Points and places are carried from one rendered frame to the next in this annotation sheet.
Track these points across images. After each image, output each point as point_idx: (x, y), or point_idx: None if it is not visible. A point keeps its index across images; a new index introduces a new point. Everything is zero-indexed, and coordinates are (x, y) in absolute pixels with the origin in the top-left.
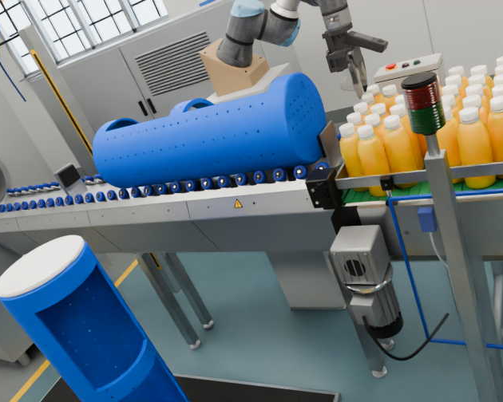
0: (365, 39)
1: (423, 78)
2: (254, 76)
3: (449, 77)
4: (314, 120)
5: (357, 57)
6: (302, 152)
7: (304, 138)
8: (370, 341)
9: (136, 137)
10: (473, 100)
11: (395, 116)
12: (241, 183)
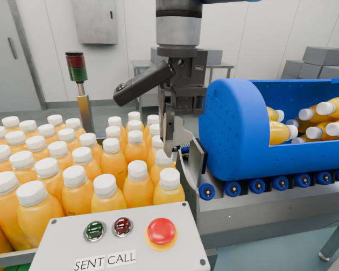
0: (138, 74)
1: (71, 51)
2: None
3: (49, 164)
4: (219, 145)
5: (159, 98)
6: (199, 133)
7: (205, 132)
8: None
9: None
10: (46, 124)
11: (111, 119)
12: None
